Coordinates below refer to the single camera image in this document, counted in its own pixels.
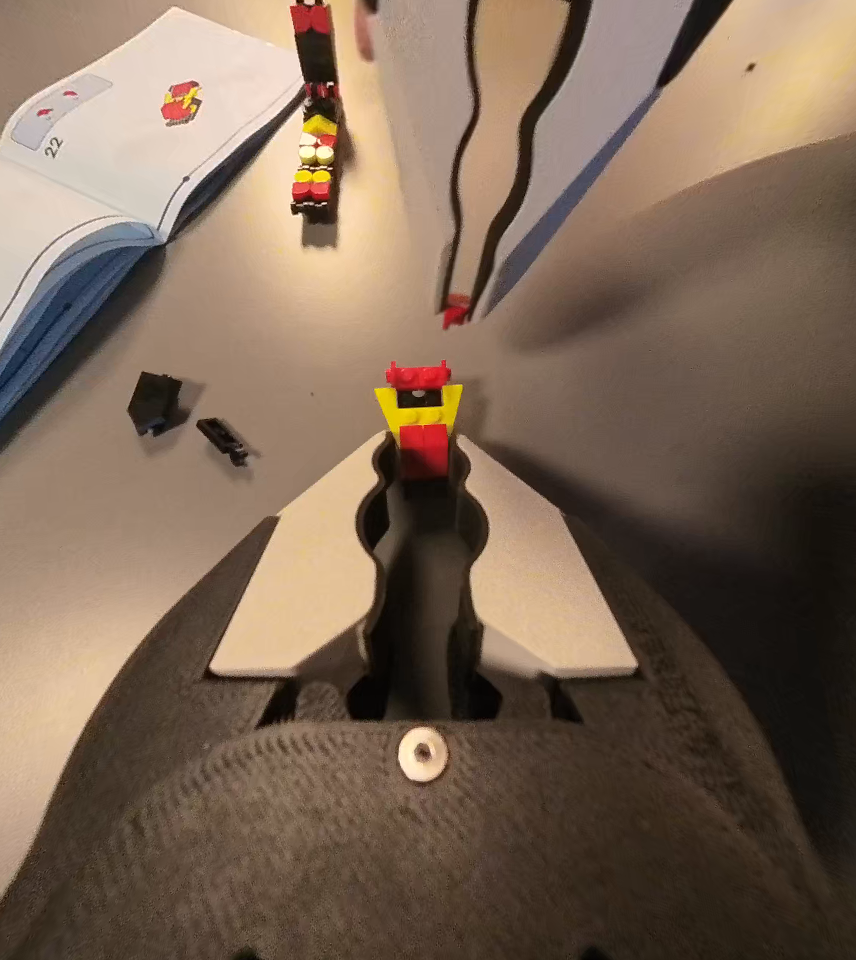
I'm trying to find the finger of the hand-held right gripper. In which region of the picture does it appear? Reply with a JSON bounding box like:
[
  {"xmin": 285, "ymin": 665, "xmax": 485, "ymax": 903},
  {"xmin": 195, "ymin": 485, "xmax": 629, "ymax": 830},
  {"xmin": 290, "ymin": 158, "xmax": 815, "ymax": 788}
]
[
  {"xmin": 370, "ymin": 0, "xmax": 483, "ymax": 314},
  {"xmin": 469, "ymin": 0, "xmax": 700, "ymax": 324}
]

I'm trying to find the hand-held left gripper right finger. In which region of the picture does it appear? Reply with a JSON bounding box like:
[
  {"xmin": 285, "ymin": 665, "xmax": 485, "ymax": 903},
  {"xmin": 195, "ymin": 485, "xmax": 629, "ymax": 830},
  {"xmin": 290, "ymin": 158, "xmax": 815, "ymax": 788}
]
[{"xmin": 458, "ymin": 433, "xmax": 640, "ymax": 678}]

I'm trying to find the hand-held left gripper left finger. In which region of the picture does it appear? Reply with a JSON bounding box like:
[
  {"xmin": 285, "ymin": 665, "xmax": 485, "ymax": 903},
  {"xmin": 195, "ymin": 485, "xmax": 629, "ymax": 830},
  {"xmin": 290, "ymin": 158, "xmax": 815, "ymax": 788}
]
[{"xmin": 206, "ymin": 431, "xmax": 395, "ymax": 678}]

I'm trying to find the small red yellow lego assembly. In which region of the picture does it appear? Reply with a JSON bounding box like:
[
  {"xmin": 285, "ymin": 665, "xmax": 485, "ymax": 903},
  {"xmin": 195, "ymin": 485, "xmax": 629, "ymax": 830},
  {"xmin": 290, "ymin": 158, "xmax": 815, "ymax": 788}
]
[{"xmin": 374, "ymin": 360, "xmax": 466, "ymax": 481}]

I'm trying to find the long red yellow lego assembly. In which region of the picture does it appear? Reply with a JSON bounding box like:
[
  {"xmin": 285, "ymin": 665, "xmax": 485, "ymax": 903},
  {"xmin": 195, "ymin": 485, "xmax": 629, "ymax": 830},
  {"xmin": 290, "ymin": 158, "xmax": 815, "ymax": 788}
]
[{"xmin": 289, "ymin": 0, "xmax": 342, "ymax": 226}]

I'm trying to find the flat black lego piece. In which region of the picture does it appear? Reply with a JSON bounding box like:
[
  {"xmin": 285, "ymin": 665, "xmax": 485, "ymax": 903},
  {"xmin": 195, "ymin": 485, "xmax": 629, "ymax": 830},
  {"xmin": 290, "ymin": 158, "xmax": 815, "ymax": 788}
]
[{"xmin": 197, "ymin": 417, "xmax": 250, "ymax": 468}]

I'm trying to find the black lego block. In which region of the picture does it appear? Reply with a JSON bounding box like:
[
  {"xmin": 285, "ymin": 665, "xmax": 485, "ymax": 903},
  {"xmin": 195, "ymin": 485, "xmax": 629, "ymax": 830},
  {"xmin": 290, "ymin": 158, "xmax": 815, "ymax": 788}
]
[{"xmin": 128, "ymin": 371, "xmax": 185, "ymax": 436}]

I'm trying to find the open instruction booklet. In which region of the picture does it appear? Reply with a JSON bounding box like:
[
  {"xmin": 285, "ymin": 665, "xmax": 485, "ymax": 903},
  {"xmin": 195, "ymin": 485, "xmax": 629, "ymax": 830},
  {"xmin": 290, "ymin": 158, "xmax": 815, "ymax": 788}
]
[{"xmin": 0, "ymin": 6, "xmax": 307, "ymax": 481}]

